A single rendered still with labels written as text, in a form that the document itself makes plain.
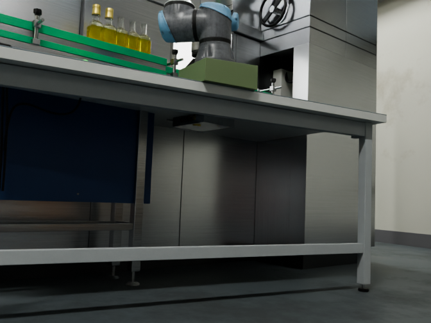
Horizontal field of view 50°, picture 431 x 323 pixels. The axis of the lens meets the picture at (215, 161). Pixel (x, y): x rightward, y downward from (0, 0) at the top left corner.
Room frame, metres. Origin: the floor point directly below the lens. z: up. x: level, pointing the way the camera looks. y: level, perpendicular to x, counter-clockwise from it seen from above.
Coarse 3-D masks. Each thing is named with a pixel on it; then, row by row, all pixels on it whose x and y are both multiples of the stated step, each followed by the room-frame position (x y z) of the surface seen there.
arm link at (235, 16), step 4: (216, 0) 1.80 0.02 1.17; (220, 0) 1.79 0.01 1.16; (224, 0) 1.79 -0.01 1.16; (228, 0) 1.79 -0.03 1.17; (232, 0) 1.82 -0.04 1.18; (224, 4) 1.80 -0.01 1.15; (228, 4) 1.80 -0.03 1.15; (232, 4) 1.82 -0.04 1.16; (232, 8) 1.83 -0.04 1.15; (232, 12) 1.84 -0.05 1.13; (232, 16) 1.83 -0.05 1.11; (236, 16) 1.83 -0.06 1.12; (232, 20) 1.83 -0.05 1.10; (236, 20) 1.84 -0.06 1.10; (232, 24) 1.84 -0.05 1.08; (236, 24) 1.84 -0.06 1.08; (232, 28) 1.85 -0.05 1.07; (236, 28) 1.86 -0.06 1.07
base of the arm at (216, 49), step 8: (200, 40) 1.60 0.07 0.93; (208, 40) 1.57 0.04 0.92; (216, 40) 1.57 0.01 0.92; (224, 40) 1.58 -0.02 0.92; (200, 48) 1.60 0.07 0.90; (208, 48) 1.57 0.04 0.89; (216, 48) 1.56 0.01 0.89; (224, 48) 1.57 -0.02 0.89; (200, 56) 1.58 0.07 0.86; (208, 56) 1.56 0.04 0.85; (216, 56) 1.55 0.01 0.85; (224, 56) 1.56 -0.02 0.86; (232, 56) 1.61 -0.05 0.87
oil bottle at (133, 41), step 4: (128, 32) 1.97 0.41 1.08; (132, 32) 1.97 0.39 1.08; (136, 32) 1.99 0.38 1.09; (128, 36) 1.96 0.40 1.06; (132, 36) 1.97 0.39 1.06; (136, 36) 1.98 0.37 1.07; (128, 40) 1.96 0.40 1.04; (132, 40) 1.97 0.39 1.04; (136, 40) 1.98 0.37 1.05; (128, 44) 1.96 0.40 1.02; (132, 44) 1.97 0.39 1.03; (136, 44) 1.98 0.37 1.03; (132, 48) 1.97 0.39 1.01; (136, 48) 1.98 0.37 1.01
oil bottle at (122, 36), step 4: (116, 28) 1.94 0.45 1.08; (120, 28) 1.94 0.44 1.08; (120, 32) 1.93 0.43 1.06; (124, 32) 1.95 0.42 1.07; (116, 36) 1.93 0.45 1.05; (120, 36) 1.93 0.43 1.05; (124, 36) 1.95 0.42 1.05; (116, 40) 1.93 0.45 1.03; (120, 40) 1.93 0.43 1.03; (124, 40) 1.95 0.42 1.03; (116, 44) 1.93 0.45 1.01; (120, 44) 1.93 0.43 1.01; (124, 44) 1.95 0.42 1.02
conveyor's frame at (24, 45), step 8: (0, 40) 1.50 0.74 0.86; (8, 40) 1.52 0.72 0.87; (16, 40) 1.54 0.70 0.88; (24, 48) 1.56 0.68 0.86; (32, 48) 1.57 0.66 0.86; (40, 48) 1.59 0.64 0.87; (48, 48) 1.61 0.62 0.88; (72, 56) 1.67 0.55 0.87; (80, 56) 1.69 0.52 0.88; (112, 64) 1.78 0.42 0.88
